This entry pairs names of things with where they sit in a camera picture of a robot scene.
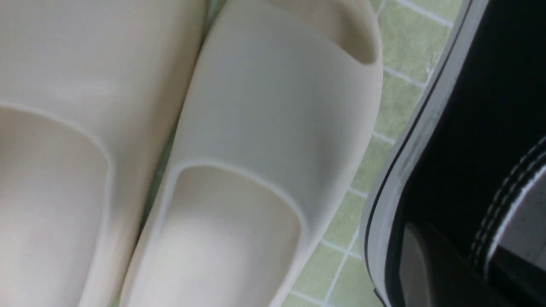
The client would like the right cream foam slide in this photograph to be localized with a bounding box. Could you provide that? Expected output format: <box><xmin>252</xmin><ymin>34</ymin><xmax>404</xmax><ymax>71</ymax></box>
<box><xmin>119</xmin><ymin>0</ymin><xmax>383</xmax><ymax>307</ymax></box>

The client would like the cream foam slide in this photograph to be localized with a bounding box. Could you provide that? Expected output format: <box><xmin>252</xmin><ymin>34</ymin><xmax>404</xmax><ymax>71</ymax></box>
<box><xmin>0</xmin><ymin>0</ymin><xmax>207</xmax><ymax>307</ymax></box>
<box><xmin>119</xmin><ymin>0</ymin><xmax>383</xmax><ymax>307</ymax></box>

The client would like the left cream foam slide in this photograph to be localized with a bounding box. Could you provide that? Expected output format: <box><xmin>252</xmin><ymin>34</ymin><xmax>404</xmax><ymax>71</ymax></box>
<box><xmin>0</xmin><ymin>0</ymin><xmax>207</xmax><ymax>307</ymax></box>

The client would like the black canvas sneaker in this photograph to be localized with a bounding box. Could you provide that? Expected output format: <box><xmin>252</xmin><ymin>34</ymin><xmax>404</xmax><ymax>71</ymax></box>
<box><xmin>360</xmin><ymin>0</ymin><xmax>546</xmax><ymax>307</ymax></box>

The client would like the green checkered floor mat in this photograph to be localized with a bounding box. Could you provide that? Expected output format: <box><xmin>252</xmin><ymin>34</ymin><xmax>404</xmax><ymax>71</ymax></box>
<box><xmin>283</xmin><ymin>0</ymin><xmax>463</xmax><ymax>307</ymax></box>

